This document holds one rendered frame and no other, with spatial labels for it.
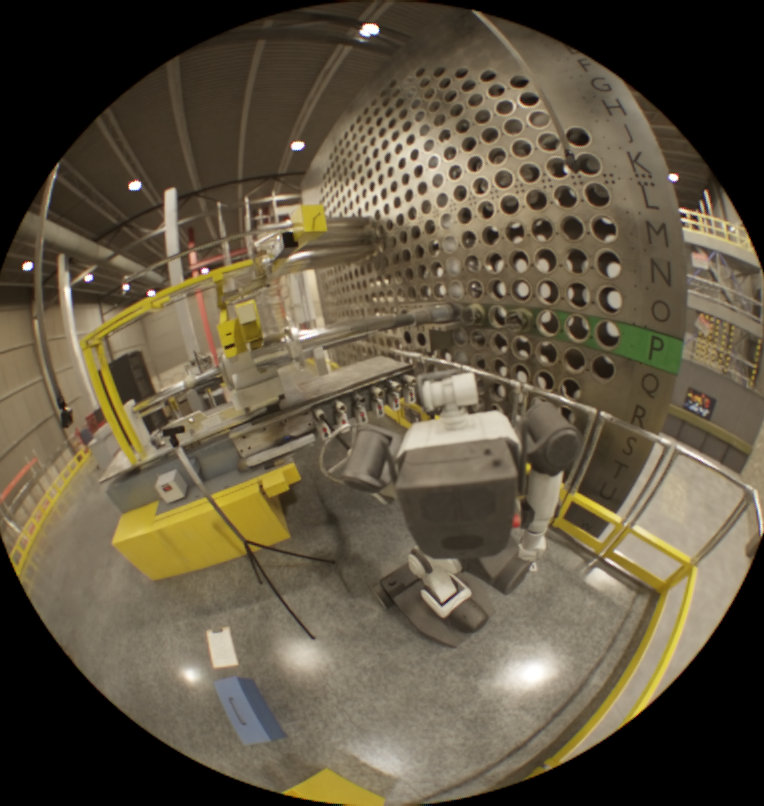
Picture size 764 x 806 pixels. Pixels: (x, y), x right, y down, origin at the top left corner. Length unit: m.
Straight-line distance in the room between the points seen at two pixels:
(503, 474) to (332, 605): 1.57
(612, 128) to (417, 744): 4.00
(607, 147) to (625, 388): 1.96
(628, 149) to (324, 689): 4.00
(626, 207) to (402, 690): 3.34
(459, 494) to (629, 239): 2.12
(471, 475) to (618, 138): 2.55
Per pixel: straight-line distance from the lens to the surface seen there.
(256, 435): 1.98
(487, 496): 0.40
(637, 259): 2.20
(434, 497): 0.40
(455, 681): 1.65
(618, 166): 2.43
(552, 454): 0.51
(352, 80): 9.87
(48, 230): 10.44
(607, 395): 2.33
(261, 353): 1.55
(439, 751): 1.75
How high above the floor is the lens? 1.64
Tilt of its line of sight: 26 degrees down
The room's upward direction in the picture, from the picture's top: 10 degrees counter-clockwise
